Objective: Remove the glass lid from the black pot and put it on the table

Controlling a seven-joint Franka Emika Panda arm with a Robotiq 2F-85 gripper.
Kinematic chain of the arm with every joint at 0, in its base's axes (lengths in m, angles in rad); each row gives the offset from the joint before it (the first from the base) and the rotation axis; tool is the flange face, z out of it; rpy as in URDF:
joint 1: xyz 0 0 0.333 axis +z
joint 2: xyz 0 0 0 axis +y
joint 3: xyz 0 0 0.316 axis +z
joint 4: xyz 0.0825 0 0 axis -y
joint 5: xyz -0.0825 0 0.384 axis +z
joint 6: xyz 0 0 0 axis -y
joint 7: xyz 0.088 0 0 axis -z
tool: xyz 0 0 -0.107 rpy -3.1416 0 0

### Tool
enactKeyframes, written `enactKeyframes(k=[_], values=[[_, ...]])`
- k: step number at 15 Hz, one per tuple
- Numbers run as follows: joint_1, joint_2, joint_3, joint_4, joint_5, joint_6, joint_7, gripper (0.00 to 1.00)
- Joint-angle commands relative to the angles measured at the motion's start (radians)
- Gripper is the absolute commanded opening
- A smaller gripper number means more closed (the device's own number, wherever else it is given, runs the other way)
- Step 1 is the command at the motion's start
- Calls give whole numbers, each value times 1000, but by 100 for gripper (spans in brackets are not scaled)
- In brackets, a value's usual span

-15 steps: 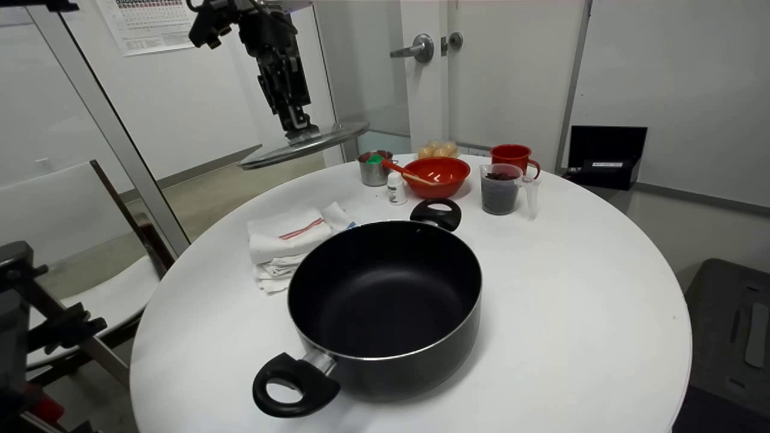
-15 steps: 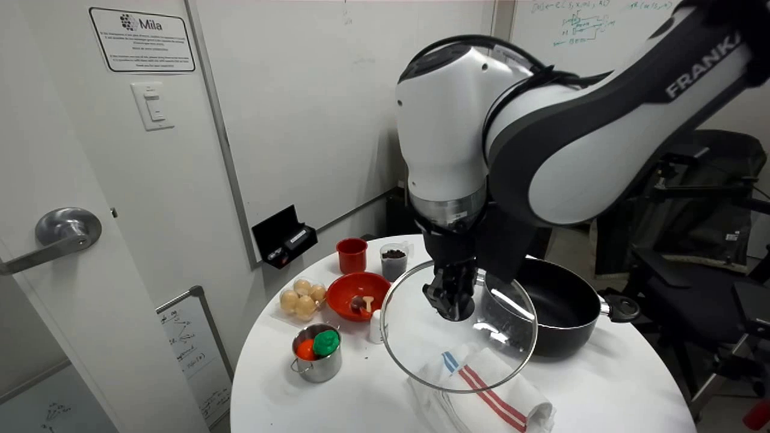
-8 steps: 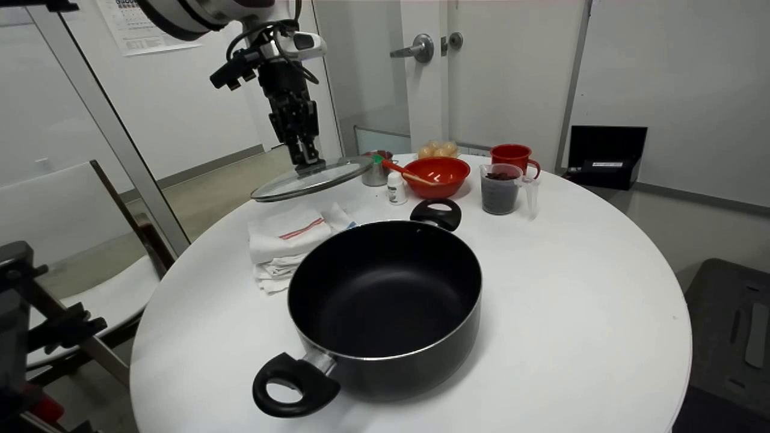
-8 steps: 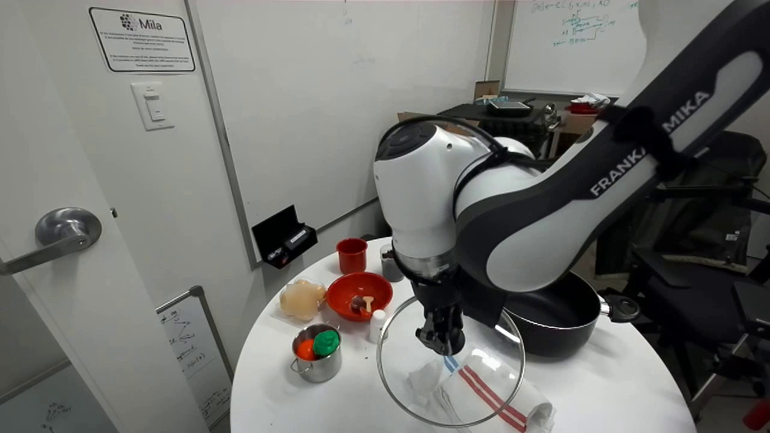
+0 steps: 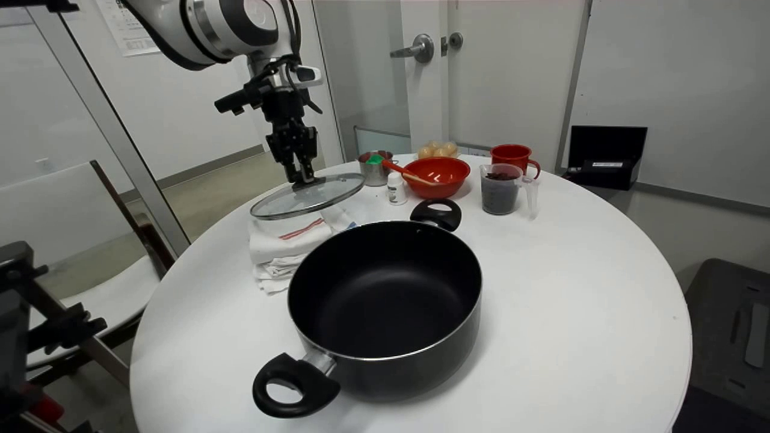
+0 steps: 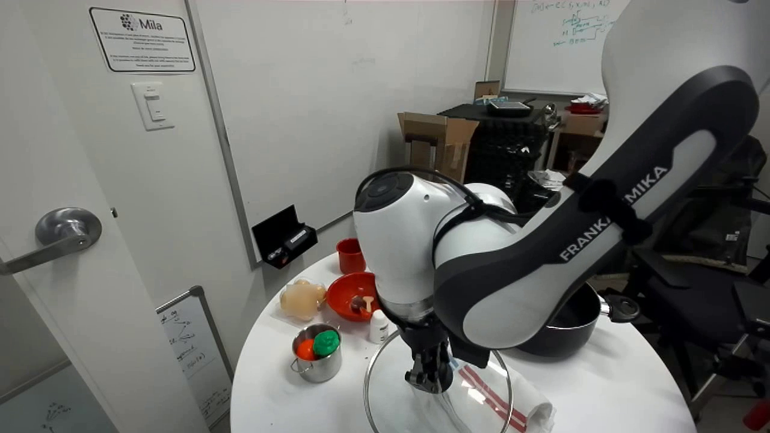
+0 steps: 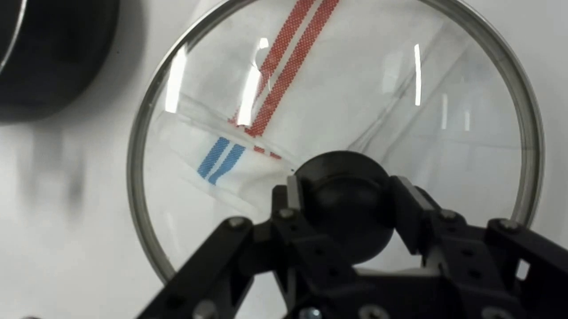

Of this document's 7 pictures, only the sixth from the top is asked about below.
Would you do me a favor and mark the red bowl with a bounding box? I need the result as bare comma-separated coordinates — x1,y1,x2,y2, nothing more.
322,273,382,325

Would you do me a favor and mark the open black case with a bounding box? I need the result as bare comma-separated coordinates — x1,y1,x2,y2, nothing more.
249,204,320,273

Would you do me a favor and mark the white Mila wall sign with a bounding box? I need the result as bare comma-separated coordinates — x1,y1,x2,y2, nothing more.
86,4,199,75

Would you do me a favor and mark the wall whiteboard with writing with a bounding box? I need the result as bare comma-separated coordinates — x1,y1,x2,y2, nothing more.
503,0,637,98

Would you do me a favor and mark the small leaning whiteboard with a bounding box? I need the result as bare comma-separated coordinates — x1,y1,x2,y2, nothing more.
154,285,236,429

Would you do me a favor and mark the black cooking pot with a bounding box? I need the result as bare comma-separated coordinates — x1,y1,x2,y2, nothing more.
519,282,644,360

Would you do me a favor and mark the black office chair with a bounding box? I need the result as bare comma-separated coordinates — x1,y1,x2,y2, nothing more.
623,132,770,404

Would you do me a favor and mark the white light switch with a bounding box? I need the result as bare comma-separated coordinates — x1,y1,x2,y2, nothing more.
129,80,177,135

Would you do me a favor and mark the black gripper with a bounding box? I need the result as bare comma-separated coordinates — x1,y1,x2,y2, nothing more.
394,311,460,396

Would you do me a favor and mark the white door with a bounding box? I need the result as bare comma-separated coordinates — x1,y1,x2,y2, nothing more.
0,0,212,433

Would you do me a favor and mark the glass lid with black knob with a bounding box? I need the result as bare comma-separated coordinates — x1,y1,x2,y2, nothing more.
361,325,518,433

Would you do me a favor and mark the small white shaker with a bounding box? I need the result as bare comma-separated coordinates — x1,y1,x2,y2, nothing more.
366,307,396,347

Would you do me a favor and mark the small cardboard box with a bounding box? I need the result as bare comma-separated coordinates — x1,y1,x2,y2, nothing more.
550,107,611,175

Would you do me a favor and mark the red mug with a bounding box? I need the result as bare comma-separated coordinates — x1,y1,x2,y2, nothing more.
334,236,367,276

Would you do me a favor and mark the large open cardboard box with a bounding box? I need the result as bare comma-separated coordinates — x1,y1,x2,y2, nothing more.
394,110,482,186

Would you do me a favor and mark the black cart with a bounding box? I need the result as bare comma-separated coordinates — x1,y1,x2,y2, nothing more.
438,94,565,204

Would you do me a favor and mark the silver door lever handle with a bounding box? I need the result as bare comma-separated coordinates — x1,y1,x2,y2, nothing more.
0,204,106,279

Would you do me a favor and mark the metal cup with toys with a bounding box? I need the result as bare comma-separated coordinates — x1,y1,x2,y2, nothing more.
288,323,347,384

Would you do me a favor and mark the white towel with red stripe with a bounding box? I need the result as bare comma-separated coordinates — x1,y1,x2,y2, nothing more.
453,358,559,433

